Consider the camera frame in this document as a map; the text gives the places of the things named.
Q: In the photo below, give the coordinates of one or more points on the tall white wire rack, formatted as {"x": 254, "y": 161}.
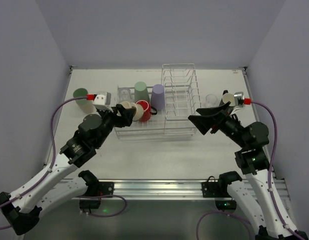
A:
{"x": 182, "y": 98}

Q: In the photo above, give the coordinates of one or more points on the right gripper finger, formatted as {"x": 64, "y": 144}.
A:
{"x": 208, "y": 111}
{"x": 207, "y": 123}

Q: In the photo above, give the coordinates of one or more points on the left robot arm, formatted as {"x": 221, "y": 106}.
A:
{"x": 21, "y": 207}

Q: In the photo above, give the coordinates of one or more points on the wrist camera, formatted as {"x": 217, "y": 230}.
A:
{"x": 102, "y": 101}
{"x": 237, "y": 102}

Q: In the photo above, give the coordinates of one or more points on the black mug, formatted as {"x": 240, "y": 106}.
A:
{"x": 228, "y": 98}

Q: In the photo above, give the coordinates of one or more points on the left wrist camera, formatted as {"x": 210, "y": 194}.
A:
{"x": 102, "y": 101}

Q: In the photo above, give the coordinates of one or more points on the light green cup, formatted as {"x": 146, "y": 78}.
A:
{"x": 80, "y": 92}

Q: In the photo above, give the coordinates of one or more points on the cream and brown cup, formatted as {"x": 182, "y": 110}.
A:
{"x": 139, "y": 111}

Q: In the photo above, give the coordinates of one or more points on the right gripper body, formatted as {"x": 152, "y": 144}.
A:
{"x": 217, "y": 122}

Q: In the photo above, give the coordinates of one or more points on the aluminium mounting rail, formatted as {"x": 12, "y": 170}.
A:
{"x": 158, "y": 190}

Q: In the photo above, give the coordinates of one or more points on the red mug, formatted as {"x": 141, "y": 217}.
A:
{"x": 148, "y": 110}

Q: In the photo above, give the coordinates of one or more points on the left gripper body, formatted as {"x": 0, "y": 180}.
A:
{"x": 119, "y": 116}

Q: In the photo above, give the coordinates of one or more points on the purple cup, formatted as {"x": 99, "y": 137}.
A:
{"x": 157, "y": 99}

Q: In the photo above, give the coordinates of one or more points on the green cup in low rack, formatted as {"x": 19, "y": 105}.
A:
{"x": 141, "y": 92}

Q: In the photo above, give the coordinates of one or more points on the clear glass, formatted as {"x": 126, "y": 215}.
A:
{"x": 211, "y": 101}
{"x": 124, "y": 94}

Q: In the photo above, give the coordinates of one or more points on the low white wire rack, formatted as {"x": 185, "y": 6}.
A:
{"x": 151, "y": 129}

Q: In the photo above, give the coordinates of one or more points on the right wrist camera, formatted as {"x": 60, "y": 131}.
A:
{"x": 237, "y": 102}

